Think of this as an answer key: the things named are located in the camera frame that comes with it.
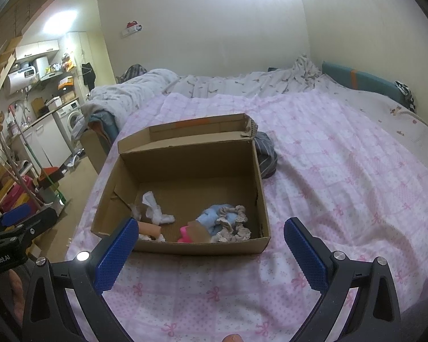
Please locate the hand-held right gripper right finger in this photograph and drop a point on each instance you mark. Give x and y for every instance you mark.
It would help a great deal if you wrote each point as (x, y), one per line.
(306, 256)

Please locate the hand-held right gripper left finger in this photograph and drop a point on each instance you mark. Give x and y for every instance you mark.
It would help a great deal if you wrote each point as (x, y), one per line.
(116, 256)

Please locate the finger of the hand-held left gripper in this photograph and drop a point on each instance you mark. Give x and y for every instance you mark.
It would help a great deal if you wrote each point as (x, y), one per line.
(32, 229)
(16, 214)

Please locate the white lace scrunchie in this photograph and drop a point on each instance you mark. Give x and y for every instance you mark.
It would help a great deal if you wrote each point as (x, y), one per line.
(153, 206)

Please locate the pink heart-shaped soft toy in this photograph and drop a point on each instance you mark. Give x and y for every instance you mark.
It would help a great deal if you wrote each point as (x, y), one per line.
(183, 236)

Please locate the beige lace scrunchie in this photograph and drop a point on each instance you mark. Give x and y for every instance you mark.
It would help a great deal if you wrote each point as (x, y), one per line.
(235, 226)

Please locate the brown cardboard strip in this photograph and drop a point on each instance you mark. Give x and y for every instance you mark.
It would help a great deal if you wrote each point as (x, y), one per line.
(199, 232)

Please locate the brown cardboard box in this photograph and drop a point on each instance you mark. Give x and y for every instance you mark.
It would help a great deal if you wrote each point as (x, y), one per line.
(199, 171)

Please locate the person's left hand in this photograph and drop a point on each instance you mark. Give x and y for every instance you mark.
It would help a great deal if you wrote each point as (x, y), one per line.
(17, 295)

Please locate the person's right hand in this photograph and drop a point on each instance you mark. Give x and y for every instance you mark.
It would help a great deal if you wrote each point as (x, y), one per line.
(232, 338)

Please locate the red suitcase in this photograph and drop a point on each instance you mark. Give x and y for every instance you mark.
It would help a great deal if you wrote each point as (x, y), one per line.
(14, 196)

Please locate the white kitchen cabinet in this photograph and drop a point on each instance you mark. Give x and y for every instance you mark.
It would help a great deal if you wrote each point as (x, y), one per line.
(46, 139)

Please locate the blue fluffy scrunchie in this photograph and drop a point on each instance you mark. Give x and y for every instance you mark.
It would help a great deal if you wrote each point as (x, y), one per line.
(208, 217)

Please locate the white washing machine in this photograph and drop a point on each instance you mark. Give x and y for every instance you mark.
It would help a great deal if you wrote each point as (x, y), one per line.
(70, 119)

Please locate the dark striped cloth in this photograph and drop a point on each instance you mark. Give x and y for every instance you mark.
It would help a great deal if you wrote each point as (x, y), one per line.
(267, 153)

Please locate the white water heater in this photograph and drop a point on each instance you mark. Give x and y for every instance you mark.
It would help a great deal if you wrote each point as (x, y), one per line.
(19, 80)

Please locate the orange box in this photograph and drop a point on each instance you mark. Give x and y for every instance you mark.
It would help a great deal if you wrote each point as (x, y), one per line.
(66, 83)

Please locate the wooden staircase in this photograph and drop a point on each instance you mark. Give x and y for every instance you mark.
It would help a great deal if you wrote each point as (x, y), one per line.
(3, 64)

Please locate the black hanging garment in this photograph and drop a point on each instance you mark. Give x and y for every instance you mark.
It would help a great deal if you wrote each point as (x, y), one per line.
(88, 74)

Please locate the printed bedsheet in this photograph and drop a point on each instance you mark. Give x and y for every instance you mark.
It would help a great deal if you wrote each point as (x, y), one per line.
(396, 121)

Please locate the dark checked cloth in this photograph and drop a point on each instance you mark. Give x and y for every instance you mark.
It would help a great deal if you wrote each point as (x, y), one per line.
(132, 72)

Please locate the teal headboard cushion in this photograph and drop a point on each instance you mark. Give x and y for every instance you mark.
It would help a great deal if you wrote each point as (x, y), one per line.
(360, 78)

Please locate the black white patterned cloth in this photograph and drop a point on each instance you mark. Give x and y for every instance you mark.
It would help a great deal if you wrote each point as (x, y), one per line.
(406, 94)

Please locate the grey printed quilt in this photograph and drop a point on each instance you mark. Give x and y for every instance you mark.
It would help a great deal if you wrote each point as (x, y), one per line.
(217, 83)

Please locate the white wall cabinet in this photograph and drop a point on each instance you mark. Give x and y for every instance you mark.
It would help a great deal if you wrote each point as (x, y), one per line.
(37, 49)

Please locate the red white wall fixture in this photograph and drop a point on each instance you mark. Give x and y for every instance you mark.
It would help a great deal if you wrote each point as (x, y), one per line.
(132, 28)

